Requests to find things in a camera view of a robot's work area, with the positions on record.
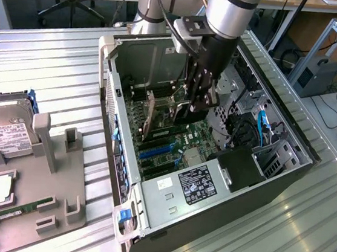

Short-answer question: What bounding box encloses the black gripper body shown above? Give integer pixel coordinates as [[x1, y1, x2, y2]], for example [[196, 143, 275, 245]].
[[192, 30, 241, 80]]

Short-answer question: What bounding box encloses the green graphics card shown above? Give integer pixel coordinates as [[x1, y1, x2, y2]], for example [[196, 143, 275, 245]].
[[140, 89, 211, 148]]

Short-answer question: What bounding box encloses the silver socket cover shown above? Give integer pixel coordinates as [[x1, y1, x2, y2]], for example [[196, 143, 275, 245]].
[[169, 83, 189, 105]]

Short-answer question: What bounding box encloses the green motherboard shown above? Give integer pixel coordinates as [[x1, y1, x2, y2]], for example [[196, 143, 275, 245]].
[[116, 74, 234, 190]]

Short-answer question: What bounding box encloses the silver drive cage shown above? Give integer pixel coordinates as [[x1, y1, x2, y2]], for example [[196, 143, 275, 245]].
[[207, 43, 277, 138]]

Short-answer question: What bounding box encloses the black RAM slot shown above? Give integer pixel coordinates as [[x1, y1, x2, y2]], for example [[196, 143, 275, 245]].
[[131, 85, 178, 106], [129, 77, 175, 95], [131, 82, 177, 102], [129, 80, 175, 99]]

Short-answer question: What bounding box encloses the black RAM stick with label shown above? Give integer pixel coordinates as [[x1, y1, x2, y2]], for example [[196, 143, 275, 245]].
[[150, 123, 189, 143]]

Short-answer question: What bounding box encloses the silver chipset heatsink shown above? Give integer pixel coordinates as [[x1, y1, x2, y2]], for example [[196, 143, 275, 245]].
[[182, 147, 206, 165]]

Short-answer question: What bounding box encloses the long black expansion slot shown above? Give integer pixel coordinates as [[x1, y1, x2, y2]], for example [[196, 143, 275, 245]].
[[143, 163, 183, 183], [141, 156, 180, 176], [137, 134, 176, 155]]

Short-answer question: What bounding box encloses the blue expansion slot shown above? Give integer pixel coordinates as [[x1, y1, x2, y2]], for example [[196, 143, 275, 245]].
[[138, 142, 178, 165]]

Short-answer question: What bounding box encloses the silver disk bay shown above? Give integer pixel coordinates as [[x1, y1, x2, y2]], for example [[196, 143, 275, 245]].
[[249, 135, 313, 183]]

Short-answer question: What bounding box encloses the black slanted pole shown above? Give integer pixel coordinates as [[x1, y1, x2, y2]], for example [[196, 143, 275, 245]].
[[268, 0, 311, 57]]

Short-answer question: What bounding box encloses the blue card retention latch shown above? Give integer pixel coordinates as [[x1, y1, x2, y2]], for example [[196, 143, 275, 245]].
[[103, 119, 137, 203]]

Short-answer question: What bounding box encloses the grey power supply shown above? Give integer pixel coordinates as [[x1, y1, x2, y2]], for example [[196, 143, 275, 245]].
[[134, 155, 239, 239]]

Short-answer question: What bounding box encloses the black open PC case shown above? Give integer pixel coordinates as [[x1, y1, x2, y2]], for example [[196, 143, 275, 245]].
[[76, 16, 334, 252]]

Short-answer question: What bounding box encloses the blue case release latch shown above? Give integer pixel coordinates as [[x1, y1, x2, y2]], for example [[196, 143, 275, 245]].
[[116, 207, 133, 226]]

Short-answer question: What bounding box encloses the blue disk caddy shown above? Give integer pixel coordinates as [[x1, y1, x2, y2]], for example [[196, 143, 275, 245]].
[[0, 84, 42, 115]]

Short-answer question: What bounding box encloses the silver hard disk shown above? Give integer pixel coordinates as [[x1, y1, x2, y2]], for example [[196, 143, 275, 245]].
[[0, 96, 47, 161]]

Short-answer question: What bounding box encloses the grey parts rack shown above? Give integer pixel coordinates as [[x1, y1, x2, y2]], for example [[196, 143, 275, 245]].
[[0, 107, 100, 252]]

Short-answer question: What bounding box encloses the green RAM stick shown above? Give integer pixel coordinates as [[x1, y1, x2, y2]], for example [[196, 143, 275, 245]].
[[0, 191, 55, 232]]

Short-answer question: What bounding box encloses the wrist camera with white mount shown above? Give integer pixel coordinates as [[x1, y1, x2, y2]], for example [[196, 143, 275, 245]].
[[169, 13, 218, 59]]

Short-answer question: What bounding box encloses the black power wire bundle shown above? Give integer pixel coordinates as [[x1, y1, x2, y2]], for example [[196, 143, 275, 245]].
[[223, 113, 263, 152]]

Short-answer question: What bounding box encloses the blue data wire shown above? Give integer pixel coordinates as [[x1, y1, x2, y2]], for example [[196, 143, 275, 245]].
[[253, 109, 270, 150]]

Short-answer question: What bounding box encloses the coiled black cable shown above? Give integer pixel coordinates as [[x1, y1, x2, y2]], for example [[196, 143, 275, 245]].
[[279, 47, 300, 71]]

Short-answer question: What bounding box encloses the grey hanging cable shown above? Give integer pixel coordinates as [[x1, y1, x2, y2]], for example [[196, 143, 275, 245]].
[[111, 0, 134, 30]]

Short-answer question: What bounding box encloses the grey equipment box with handle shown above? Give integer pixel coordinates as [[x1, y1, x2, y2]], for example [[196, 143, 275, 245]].
[[287, 53, 337, 103]]

